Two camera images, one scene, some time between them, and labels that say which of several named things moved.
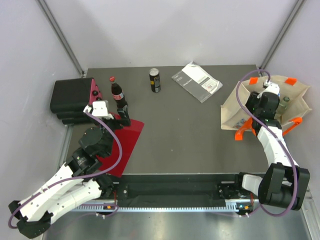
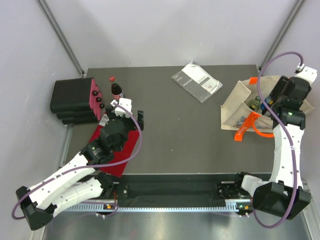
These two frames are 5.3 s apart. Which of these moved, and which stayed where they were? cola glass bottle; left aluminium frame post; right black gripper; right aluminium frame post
Moved: right black gripper
Stayed: right aluminium frame post; left aluminium frame post; cola glass bottle
